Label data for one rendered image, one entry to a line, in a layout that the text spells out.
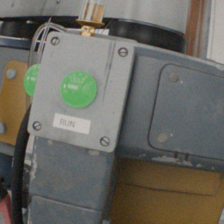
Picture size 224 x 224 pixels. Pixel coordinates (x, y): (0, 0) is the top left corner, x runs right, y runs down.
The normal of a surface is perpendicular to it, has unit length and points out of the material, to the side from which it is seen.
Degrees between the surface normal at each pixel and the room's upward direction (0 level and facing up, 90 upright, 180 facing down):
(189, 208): 90
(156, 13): 90
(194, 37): 90
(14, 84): 90
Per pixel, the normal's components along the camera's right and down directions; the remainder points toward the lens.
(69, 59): -0.06, 0.04
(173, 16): 0.54, 0.15
